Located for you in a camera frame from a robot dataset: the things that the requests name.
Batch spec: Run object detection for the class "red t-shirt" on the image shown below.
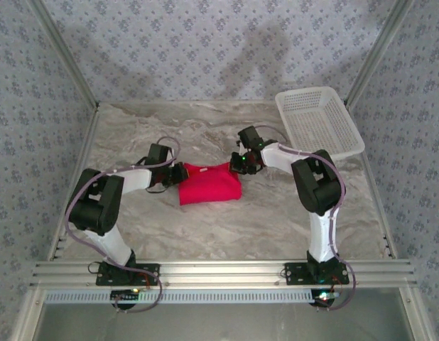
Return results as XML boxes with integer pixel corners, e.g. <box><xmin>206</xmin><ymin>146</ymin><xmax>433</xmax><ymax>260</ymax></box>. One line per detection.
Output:
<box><xmin>178</xmin><ymin>161</ymin><xmax>244</xmax><ymax>206</ymax></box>

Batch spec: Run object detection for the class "aluminium frame post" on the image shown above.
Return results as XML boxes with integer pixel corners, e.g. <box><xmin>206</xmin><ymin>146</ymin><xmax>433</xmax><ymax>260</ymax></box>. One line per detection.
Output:
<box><xmin>346</xmin><ymin>0</ymin><xmax>416</xmax><ymax>106</ymax></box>
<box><xmin>27</xmin><ymin>0</ymin><xmax>100</xmax><ymax>108</ymax></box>

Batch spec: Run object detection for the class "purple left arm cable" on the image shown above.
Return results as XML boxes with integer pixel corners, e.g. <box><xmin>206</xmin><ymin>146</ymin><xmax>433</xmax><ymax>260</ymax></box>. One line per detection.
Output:
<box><xmin>65</xmin><ymin>136</ymin><xmax>164</xmax><ymax>315</ymax></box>

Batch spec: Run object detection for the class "aluminium mounting rail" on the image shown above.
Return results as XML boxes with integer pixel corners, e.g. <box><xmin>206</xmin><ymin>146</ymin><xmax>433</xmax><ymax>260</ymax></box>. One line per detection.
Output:
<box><xmin>29</xmin><ymin>259</ymin><xmax>418</xmax><ymax>287</ymax></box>

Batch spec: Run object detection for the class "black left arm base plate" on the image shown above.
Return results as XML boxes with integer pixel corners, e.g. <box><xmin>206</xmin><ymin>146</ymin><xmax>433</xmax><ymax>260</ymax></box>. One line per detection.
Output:
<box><xmin>95</xmin><ymin>262</ymin><xmax>161</xmax><ymax>286</ymax></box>

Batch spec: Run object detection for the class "black controller board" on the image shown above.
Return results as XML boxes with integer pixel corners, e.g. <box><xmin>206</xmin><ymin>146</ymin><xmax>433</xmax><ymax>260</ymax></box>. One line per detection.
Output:
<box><xmin>111</xmin><ymin>289</ymin><xmax>141</xmax><ymax>306</ymax></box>
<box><xmin>311</xmin><ymin>289</ymin><xmax>340</xmax><ymax>308</ymax></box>

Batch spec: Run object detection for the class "grey slotted cable duct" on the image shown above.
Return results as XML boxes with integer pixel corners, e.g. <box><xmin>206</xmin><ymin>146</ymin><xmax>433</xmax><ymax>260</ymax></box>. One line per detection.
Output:
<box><xmin>44</xmin><ymin>288</ymin><xmax>334</xmax><ymax>305</ymax></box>

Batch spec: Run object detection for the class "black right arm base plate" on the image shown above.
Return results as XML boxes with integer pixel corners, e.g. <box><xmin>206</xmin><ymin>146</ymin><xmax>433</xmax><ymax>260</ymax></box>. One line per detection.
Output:
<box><xmin>283</xmin><ymin>261</ymin><xmax>350</xmax><ymax>286</ymax></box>

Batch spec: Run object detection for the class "aluminium frame leg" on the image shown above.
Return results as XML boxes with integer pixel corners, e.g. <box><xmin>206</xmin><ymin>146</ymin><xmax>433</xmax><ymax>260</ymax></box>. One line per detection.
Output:
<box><xmin>9</xmin><ymin>287</ymin><xmax>46</xmax><ymax>341</ymax></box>
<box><xmin>399</xmin><ymin>287</ymin><xmax>435</xmax><ymax>341</ymax></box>

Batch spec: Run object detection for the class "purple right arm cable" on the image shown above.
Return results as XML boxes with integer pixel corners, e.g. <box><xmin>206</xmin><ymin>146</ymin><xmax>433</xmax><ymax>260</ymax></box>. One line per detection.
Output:
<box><xmin>254</xmin><ymin>124</ymin><xmax>357</xmax><ymax>313</ymax></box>

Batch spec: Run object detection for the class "white perforated plastic basket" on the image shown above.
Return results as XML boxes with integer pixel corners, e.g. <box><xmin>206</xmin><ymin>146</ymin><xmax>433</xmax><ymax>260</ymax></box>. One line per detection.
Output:
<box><xmin>275</xmin><ymin>86</ymin><xmax>366</xmax><ymax>164</ymax></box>

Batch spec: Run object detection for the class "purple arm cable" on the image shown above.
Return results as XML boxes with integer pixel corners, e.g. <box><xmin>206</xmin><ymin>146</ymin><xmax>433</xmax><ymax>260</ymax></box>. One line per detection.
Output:
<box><xmin>65</xmin><ymin>136</ymin><xmax>164</xmax><ymax>315</ymax></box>
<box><xmin>254</xmin><ymin>124</ymin><xmax>357</xmax><ymax>313</ymax></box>

